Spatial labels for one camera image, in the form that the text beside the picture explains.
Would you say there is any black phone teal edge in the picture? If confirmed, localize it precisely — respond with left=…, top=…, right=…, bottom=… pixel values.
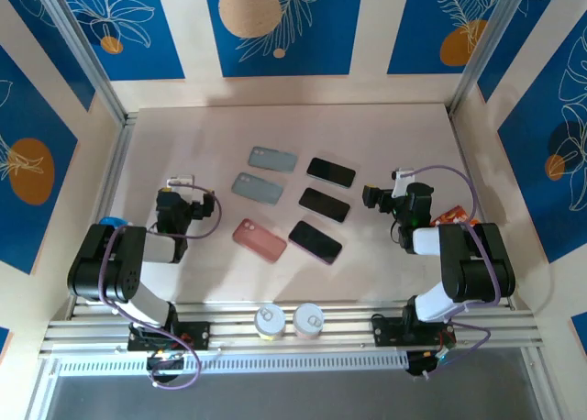
left=305, top=157, right=358, bottom=190

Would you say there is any black phone silver edge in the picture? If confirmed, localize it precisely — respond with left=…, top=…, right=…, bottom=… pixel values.
left=298, top=186, right=352, bottom=224

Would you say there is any grey-blue phone case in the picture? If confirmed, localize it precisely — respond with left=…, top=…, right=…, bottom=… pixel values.
left=231, top=171, right=284, bottom=206
left=247, top=145, right=298, bottom=175

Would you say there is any pink phone case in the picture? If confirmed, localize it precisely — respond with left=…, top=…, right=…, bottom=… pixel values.
left=232, top=217, right=288, bottom=264

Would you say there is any black phone purple edge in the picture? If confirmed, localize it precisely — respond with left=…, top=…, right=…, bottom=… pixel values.
left=287, top=219, right=344, bottom=266

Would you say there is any orange snack bag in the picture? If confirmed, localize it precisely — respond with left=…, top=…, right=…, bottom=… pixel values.
left=429, top=204, right=482, bottom=227

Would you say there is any white cup blue lid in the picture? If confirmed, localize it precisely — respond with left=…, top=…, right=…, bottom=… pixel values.
left=98, top=216, right=132, bottom=231

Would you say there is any yellow tin can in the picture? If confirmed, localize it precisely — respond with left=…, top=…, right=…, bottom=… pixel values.
left=253, top=304, right=286, bottom=342

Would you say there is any pink tin can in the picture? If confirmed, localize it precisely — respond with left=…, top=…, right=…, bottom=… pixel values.
left=292, top=303, right=326, bottom=341

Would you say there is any black controller box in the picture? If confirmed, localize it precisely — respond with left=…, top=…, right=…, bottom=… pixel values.
left=145, top=349, right=188, bottom=385
left=405, top=349, right=449, bottom=380

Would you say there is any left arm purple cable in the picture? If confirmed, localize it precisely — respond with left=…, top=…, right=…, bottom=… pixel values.
left=98, top=185, right=225, bottom=390

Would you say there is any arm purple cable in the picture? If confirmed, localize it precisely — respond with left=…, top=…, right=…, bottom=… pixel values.
left=98, top=185, right=225, bottom=390
left=410, top=164, right=501, bottom=381

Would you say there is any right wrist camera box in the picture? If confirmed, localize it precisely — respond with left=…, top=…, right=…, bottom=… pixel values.
left=391, top=166, right=418, bottom=200

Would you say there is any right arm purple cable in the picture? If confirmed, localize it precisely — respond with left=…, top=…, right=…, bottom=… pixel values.
left=410, top=164, right=501, bottom=381

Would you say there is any aluminium side rail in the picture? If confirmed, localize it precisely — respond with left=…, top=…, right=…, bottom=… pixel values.
left=449, top=111, right=514, bottom=309
left=68, top=111, right=139, bottom=319

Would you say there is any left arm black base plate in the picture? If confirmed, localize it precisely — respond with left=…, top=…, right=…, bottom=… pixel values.
left=127, top=321, right=211, bottom=351

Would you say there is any aluminium frame rail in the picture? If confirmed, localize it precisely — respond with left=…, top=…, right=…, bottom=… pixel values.
left=39, top=300, right=545, bottom=357

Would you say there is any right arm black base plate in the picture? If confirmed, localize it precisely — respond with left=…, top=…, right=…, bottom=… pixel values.
left=371, top=316, right=458, bottom=348

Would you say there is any white slotted cable duct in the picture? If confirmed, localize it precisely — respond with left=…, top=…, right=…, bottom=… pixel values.
left=57, top=351, right=410, bottom=378

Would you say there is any aluminium corner post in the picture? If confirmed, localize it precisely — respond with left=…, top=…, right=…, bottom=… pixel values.
left=448, top=0, right=565, bottom=117
left=31, top=0, right=129, bottom=124

